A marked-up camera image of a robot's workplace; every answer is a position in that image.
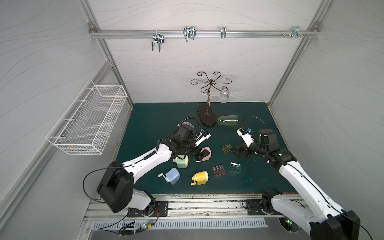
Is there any pink pencil sharpener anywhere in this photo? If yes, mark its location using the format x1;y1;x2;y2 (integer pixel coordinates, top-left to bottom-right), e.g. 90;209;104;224
196;146;213;163

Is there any red clear tray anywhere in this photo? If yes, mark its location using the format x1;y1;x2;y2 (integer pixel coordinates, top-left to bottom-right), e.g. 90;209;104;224
213;165;226;177

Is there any yellow pencil sharpener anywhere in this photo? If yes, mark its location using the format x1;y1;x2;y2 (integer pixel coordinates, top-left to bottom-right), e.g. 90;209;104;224
191;171;209;186

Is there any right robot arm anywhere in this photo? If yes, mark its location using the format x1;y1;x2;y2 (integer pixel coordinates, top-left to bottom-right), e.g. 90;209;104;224
231;125;363;240

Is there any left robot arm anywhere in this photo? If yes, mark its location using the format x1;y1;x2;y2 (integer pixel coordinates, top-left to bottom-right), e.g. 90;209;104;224
97;117;212;216

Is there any yellow clear tray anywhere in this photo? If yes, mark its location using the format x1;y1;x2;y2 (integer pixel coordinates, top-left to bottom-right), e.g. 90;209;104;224
222;144;232;154

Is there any green pencil sharpener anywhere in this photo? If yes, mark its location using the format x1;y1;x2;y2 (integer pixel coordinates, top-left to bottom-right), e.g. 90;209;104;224
173;155;189;169

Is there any green clear tray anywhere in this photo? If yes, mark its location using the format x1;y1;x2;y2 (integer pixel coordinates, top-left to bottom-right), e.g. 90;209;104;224
230;162;242;175

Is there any blue pencil sharpener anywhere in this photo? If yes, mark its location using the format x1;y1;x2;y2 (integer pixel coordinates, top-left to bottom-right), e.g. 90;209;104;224
158;168;181;185

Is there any purple bowl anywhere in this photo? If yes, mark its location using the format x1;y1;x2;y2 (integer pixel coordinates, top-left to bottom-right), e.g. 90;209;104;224
182;122;195;130

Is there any copper wine glass stand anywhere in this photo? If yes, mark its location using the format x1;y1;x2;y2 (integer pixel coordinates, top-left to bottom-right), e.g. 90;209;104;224
190;71;233;126

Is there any clear hanging wine glass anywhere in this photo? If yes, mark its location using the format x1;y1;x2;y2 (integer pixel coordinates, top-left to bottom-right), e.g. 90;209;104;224
219;78;232;104

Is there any white vent grille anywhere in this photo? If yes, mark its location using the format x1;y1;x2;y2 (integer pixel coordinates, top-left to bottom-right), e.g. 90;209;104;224
92;218;268;232

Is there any metal double hook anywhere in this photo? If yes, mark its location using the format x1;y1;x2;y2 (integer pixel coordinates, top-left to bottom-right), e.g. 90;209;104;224
152;33;165;53

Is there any metal clamp hook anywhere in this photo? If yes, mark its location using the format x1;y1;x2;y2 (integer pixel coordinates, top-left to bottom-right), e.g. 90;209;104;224
282;27;309;39

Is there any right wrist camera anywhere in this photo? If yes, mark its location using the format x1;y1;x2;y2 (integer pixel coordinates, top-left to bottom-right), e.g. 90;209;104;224
237;127;256;147

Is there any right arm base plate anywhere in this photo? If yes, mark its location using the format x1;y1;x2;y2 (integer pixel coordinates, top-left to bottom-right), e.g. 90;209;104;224
243;198;281;216

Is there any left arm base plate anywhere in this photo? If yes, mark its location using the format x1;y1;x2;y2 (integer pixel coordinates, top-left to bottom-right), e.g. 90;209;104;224
128;200;169;218

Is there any white wire basket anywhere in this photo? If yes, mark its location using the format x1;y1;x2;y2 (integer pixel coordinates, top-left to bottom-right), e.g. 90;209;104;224
46;80;128;155

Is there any metal wire hook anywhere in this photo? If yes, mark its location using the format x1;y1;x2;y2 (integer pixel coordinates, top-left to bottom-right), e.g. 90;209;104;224
183;26;197;42

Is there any small metal ring hook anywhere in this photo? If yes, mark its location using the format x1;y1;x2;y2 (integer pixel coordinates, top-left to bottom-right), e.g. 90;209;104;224
221;27;227;39

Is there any aluminium top rail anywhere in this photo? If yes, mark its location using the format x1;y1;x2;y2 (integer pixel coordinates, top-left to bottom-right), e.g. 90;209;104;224
90;28;321;39

